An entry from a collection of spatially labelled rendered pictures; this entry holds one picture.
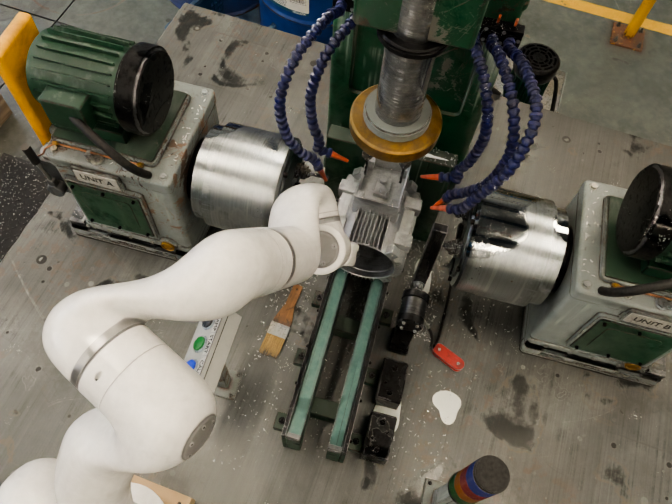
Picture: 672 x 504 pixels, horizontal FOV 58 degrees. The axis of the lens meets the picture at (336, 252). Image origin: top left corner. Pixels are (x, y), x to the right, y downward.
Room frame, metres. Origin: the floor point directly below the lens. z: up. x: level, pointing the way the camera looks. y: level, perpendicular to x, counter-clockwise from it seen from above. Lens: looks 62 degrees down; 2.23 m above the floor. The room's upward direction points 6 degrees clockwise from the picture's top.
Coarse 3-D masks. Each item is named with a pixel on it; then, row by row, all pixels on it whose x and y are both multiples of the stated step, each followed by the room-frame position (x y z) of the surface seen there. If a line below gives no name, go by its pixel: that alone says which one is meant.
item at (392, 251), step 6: (360, 168) 0.83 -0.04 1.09; (354, 174) 0.82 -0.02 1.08; (360, 174) 0.82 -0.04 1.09; (408, 186) 0.80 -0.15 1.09; (414, 186) 0.80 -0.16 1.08; (408, 192) 0.80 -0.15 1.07; (414, 192) 0.79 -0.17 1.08; (390, 246) 0.64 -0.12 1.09; (390, 252) 0.62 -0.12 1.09; (396, 252) 0.63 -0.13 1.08; (390, 258) 0.62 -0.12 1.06; (390, 276) 0.63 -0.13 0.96; (384, 282) 0.62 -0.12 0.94
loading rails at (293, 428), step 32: (384, 288) 0.61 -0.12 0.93; (320, 320) 0.52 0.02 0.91; (352, 320) 0.55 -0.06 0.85; (384, 320) 0.57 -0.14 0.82; (320, 352) 0.44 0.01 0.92; (352, 384) 0.37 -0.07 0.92; (288, 416) 0.29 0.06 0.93; (320, 416) 0.32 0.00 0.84; (352, 416) 0.30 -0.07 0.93; (352, 448) 0.26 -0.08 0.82
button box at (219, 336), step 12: (216, 324) 0.42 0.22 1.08; (228, 324) 0.43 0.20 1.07; (204, 336) 0.40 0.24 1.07; (216, 336) 0.39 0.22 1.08; (228, 336) 0.40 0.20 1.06; (192, 348) 0.37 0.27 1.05; (204, 348) 0.37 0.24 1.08; (216, 348) 0.37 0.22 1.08; (228, 348) 0.38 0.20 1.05; (204, 360) 0.34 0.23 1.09; (216, 360) 0.35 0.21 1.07; (204, 372) 0.32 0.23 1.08; (216, 372) 0.33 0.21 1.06; (216, 384) 0.31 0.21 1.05
